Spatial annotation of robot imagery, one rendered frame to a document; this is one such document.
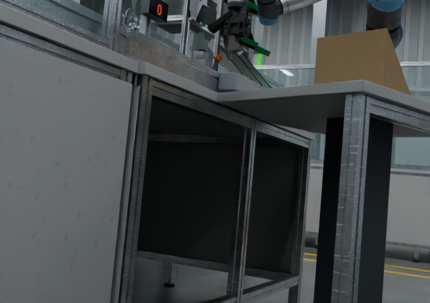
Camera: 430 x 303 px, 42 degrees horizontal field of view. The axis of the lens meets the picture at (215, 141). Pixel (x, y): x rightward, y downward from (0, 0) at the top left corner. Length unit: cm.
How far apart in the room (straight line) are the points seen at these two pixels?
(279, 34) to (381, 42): 982
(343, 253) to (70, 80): 76
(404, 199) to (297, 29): 632
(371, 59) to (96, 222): 102
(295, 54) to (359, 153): 999
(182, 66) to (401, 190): 437
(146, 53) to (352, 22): 981
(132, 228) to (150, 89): 35
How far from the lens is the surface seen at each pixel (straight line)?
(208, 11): 253
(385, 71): 183
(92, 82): 127
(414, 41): 1087
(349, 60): 190
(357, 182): 142
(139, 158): 141
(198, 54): 219
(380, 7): 196
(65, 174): 122
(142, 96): 141
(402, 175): 587
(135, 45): 151
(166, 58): 164
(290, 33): 1157
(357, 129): 142
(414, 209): 585
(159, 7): 213
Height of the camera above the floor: 57
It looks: 4 degrees up
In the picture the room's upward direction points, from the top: 5 degrees clockwise
